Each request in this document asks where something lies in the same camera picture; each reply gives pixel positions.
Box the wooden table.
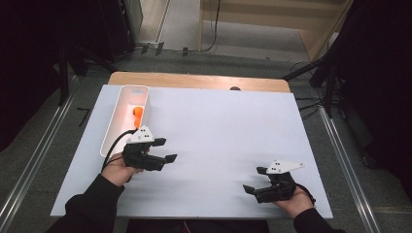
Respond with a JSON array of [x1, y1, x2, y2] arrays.
[[107, 71, 292, 94]]

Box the white board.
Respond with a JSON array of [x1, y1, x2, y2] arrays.
[[50, 84, 334, 219]]

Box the metal floor rail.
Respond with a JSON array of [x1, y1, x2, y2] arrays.
[[319, 106, 382, 233], [0, 76, 79, 232]]

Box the person's right hand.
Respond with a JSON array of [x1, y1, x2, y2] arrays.
[[273, 187, 315, 220]]

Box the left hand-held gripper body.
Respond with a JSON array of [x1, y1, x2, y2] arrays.
[[121, 124, 168, 172]]

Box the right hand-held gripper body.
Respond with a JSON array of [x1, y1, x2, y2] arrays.
[[254, 159, 305, 204]]

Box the white rectangular bin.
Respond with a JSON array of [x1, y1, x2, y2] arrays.
[[99, 84, 153, 159]]

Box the black wrist strap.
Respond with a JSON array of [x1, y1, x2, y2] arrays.
[[294, 183, 317, 207]]

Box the dark curtain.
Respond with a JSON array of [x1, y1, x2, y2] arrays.
[[336, 0, 412, 202], [0, 0, 101, 153]]

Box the person's left hand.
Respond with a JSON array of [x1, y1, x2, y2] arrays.
[[100, 151, 145, 188]]

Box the black metal stand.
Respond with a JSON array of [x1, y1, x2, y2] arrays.
[[57, 42, 118, 106], [281, 48, 344, 119]]

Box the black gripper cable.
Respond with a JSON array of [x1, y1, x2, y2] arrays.
[[101, 128, 140, 173]]

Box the black equipment cabinet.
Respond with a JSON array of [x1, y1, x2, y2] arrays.
[[96, 0, 137, 62]]

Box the black floor cables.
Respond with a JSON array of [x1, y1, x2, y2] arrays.
[[291, 61, 325, 120]]

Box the black hanging cable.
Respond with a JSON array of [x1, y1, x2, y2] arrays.
[[197, 0, 222, 53]]

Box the wooden shelf frame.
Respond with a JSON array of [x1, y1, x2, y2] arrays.
[[197, 0, 354, 62]]

